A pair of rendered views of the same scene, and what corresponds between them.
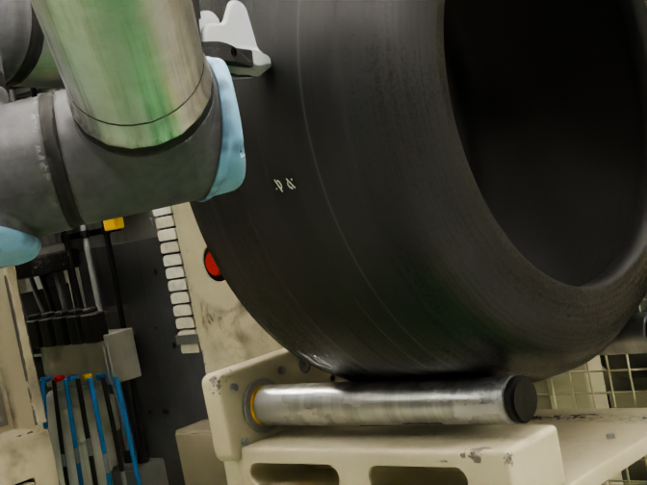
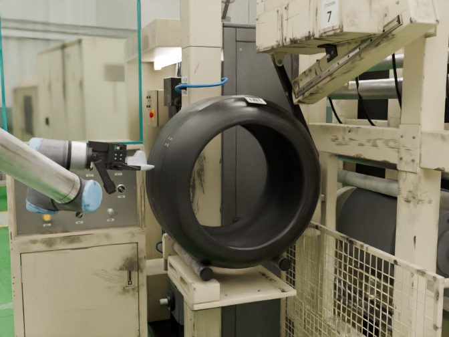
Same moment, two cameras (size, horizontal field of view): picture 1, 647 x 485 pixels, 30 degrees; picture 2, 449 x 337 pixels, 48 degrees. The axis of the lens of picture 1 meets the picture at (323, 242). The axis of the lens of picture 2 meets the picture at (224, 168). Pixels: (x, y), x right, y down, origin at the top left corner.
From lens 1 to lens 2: 0.99 m
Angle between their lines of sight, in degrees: 28
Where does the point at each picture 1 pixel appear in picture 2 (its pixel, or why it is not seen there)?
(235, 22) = (139, 157)
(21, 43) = (64, 164)
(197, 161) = (77, 206)
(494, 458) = (192, 287)
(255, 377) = not seen: hidden behind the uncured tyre
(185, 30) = (55, 186)
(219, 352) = not seen: hidden behind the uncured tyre
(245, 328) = not seen: hidden behind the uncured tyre
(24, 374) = (141, 213)
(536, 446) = (208, 288)
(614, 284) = (255, 249)
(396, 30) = (175, 170)
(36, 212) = (49, 206)
